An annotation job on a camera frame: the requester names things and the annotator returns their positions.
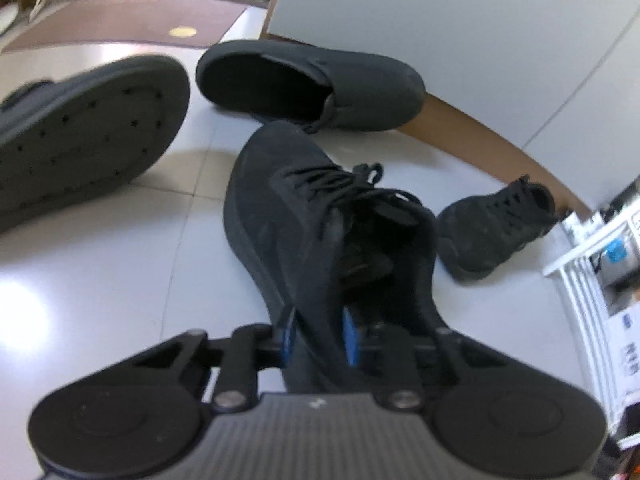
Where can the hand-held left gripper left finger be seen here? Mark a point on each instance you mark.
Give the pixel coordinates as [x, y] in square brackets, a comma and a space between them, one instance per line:
[286, 342]

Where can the black lace-up sneaker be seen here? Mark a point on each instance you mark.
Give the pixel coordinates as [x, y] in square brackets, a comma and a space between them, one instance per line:
[480, 230]
[280, 210]

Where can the clear bottle with blue label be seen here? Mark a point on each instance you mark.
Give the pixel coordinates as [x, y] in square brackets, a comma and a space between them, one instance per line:
[617, 252]

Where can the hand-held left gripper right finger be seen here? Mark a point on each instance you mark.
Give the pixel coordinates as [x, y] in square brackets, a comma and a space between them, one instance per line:
[350, 340]

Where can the brown door mat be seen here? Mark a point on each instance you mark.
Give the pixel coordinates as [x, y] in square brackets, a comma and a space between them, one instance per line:
[100, 25]

